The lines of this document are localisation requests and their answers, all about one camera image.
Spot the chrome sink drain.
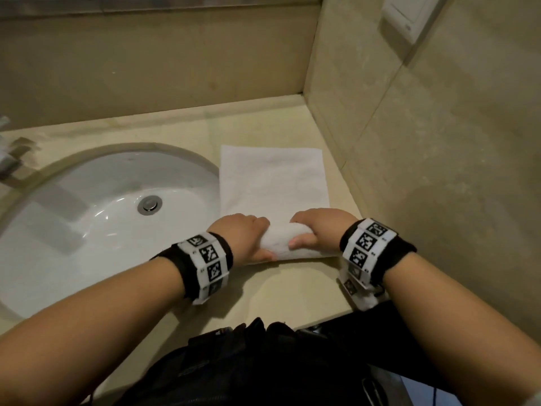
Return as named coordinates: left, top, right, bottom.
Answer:
left=137, top=195, right=163, bottom=216

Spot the chrome faucet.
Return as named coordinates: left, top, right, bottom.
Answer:
left=0, top=116, right=41, bottom=186

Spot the white wall switch plate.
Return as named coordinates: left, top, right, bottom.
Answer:
left=380, top=0, right=442, bottom=45

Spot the black chest bag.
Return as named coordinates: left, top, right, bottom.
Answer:
left=114, top=300, right=461, bottom=406

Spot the person's right forearm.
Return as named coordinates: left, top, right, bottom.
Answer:
left=382, top=251, right=541, bottom=396

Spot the right black marker wristband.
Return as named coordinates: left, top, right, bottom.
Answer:
left=337, top=218, right=417, bottom=311

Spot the person's right hand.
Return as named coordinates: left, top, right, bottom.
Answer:
left=288, top=208, right=360, bottom=251

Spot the person's left forearm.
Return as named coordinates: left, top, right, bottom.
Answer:
left=0, top=255, right=187, bottom=406

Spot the black marker wristband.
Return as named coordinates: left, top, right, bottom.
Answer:
left=337, top=218, right=417, bottom=311
left=151, top=231, right=234, bottom=306

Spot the white towel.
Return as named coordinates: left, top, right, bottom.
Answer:
left=219, top=144, right=341, bottom=265

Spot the white oval sink basin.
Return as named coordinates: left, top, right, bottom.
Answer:
left=0, top=142, right=221, bottom=324

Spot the left black marker wristband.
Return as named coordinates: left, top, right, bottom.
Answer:
left=151, top=231, right=234, bottom=306

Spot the person's left hand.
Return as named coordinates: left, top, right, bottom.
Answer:
left=206, top=213, right=277, bottom=268

